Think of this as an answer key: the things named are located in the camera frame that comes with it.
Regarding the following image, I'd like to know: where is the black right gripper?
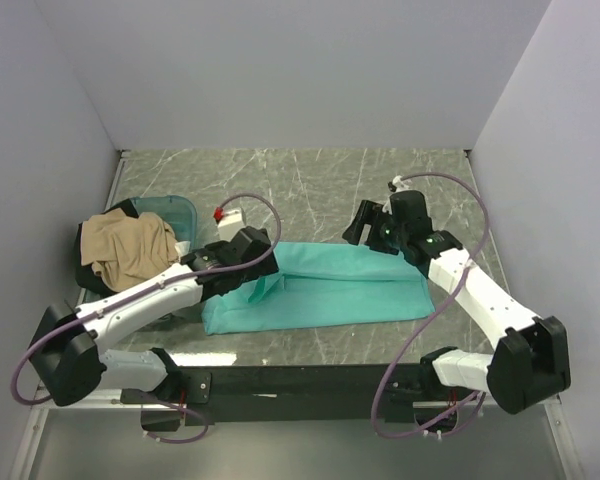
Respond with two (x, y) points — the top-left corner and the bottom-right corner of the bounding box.
(342, 200), (408, 256)

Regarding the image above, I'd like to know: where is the teal t-shirt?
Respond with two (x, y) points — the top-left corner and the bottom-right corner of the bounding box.
(202, 242), (434, 335)

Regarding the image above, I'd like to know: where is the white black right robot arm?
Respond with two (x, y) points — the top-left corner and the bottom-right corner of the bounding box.
(342, 190), (571, 414)

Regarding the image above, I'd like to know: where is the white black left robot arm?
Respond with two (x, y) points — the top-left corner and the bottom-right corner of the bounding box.
(30, 226), (278, 407)

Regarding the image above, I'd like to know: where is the white t-shirt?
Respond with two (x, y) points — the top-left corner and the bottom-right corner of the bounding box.
(175, 241), (191, 257)

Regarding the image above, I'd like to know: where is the teal plastic laundry bin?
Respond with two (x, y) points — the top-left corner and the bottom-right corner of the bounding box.
(77, 195), (197, 302)

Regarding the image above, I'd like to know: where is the beige t-shirt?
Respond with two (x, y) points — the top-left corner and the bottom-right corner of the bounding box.
(80, 208), (180, 293)

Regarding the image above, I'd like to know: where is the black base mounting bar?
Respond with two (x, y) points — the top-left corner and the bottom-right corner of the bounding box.
(119, 362), (461, 434)

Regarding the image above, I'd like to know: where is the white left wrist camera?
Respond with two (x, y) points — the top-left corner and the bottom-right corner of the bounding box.
(213, 207), (246, 241)

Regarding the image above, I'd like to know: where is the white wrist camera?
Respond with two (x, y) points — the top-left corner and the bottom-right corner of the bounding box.
(388, 175), (411, 194)
(213, 207), (246, 241)

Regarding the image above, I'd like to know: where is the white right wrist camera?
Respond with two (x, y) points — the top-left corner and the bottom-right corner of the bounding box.
(388, 175), (411, 194)

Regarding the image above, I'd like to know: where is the aluminium frame rail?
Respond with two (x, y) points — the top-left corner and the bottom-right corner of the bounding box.
(14, 389), (583, 479)

